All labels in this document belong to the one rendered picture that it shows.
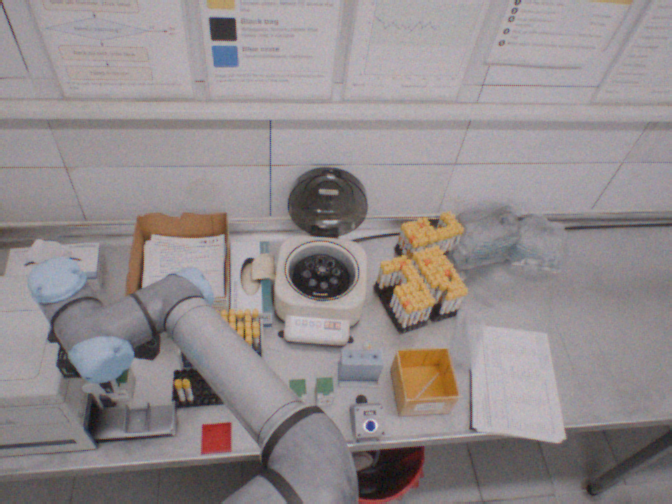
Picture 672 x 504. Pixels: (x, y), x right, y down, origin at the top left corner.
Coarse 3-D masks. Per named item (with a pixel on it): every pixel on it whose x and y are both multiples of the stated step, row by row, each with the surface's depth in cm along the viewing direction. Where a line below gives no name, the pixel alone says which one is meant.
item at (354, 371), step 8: (344, 352) 132; (352, 352) 132; (360, 352) 132; (368, 352) 133; (376, 352) 133; (344, 360) 131; (352, 360) 131; (360, 360) 131; (368, 360) 131; (376, 360) 132; (344, 368) 132; (352, 368) 132; (360, 368) 132; (368, 368) 132; (376, 368) 132; (344, 376) 135; (352, 376) 135; (360, 376) 136; (368, 376) 136; (376, 376) 136; (344, 384) 137; (352, 384) 137; (360, 384) 137; (368, 384) 137; (376, 384) 137
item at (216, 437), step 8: (208, 424) 127; (216, 424) 127; (224, 424) 128; (208, 432) 127; (216, 432) 127; (224, 432) 127; (208, 440) 126; (216, 440) 126; (224, 440) 126; (208, 448) 124; (216, 448) 125; (224, 448) 125
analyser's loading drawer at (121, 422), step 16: (96, 416) 123; (112, 416) 123; (128, 416) 123; (144, 416) 124; (160, 416) 124; (176, 416) 126; (96, 432) 121; (112, 432) 121; (128, 432) 121; (144, 432) 122; (160, 432) 122
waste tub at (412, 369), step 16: (400, 352) 134; (416, 352) 135; (432, 352) 136; (448, 352) 135; (400, 368) 131; (416, 368) 141; (432, 368) 142; (448, 368) 135; (400, 384) 131; (416, 384) 139; (432, 384) 139; (448, 384) 135; (400, 400) 131; (416, 400) 126; (432, 400) 127; (448, 400) 128; (400, 416) 133
